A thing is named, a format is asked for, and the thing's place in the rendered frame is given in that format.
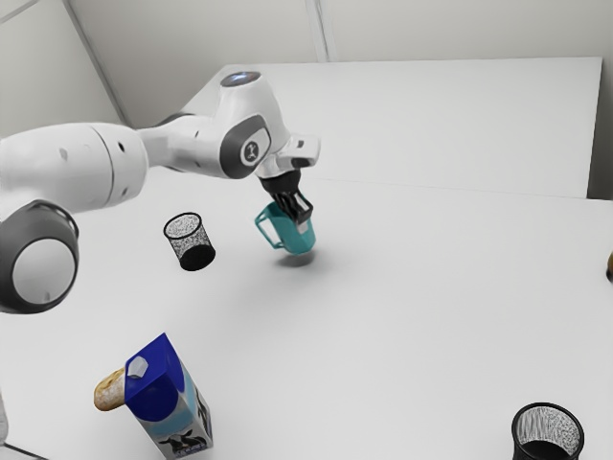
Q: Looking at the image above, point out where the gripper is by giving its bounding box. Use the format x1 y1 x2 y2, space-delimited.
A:
258 171 315 225

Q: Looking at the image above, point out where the blue milk carton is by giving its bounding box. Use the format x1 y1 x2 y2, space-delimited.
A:
124 332 214 460

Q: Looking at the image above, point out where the black mesh pen holder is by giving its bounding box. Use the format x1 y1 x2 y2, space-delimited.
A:
511 402 586 460
163 212 216 273

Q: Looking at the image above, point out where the brown bread roll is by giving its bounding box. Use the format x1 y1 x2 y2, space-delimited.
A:
93 367 128 413

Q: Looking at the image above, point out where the teal faceted mug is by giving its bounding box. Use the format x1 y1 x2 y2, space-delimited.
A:
253 200 318 256

